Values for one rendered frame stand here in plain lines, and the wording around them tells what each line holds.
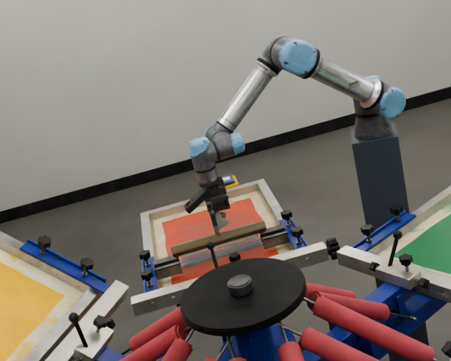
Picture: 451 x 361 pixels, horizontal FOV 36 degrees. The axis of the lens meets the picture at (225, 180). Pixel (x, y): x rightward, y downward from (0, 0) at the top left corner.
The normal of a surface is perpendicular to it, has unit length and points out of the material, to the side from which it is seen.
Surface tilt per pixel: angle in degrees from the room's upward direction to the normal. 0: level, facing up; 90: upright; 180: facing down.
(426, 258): 0
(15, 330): 32
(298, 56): 85
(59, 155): 90
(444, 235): 0
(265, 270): 0
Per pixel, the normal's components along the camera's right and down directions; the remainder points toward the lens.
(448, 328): -0.23, -0.90
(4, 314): 0.29, -0.80
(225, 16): 0.15, 0.34
